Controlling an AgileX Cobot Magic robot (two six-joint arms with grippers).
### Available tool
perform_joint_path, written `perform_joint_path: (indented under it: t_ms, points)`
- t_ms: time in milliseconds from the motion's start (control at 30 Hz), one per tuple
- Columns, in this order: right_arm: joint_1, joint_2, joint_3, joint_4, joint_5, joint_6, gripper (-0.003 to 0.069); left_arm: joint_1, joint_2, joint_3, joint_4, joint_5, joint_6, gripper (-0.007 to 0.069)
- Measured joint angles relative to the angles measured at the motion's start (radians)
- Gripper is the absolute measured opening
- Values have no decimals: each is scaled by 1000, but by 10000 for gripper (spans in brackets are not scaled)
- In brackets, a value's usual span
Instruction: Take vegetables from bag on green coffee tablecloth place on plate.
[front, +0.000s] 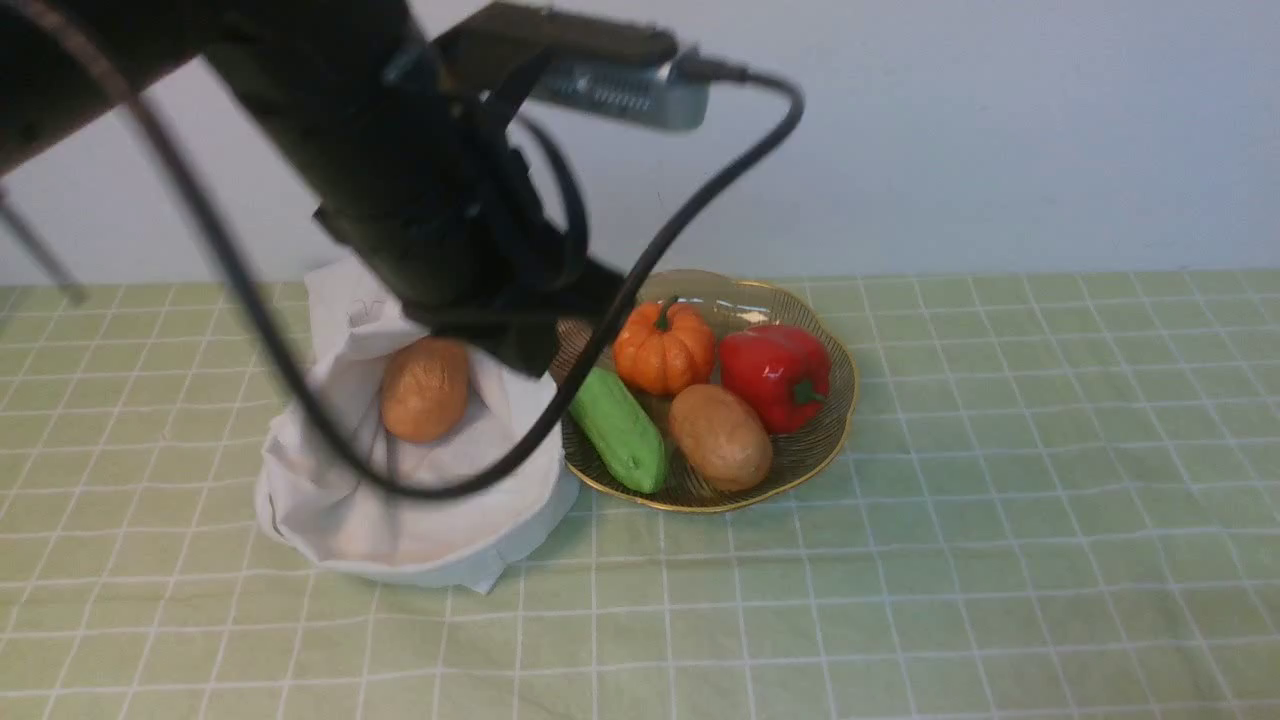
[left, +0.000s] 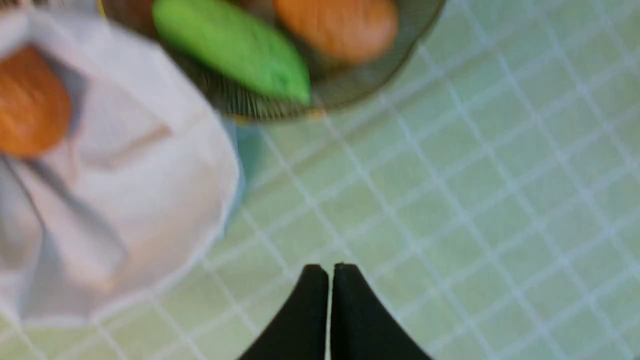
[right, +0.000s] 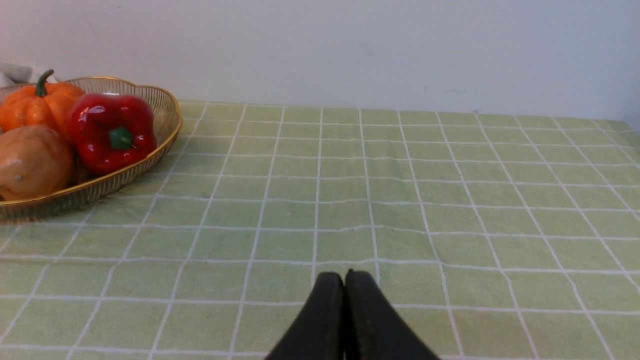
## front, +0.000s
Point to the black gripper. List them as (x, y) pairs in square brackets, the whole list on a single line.
[(416, 178)]

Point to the green ridged gourd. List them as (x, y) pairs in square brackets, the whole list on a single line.
[(624, 437)]

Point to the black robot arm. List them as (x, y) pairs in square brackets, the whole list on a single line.
[(66, 63)]

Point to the brown potato in bag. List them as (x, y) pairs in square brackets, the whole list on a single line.
[(424, 390)]

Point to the white cloth bag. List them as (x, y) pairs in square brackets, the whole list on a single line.
[(305, 497)]

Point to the small orange pumpkin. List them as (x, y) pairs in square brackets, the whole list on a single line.
[(665, 347)]

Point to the amber glass plate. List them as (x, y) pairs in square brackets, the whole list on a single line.
[(732, 304)]

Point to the brown potato on plate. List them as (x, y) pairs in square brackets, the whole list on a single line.
[(721, 437)]

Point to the red bell pepper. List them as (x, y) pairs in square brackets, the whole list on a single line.
[(780, 371)]

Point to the green checkered tablecloth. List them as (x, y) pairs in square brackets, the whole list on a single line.
[(1058, 501)]

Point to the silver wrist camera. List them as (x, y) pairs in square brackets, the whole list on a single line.
[(509, 53)]

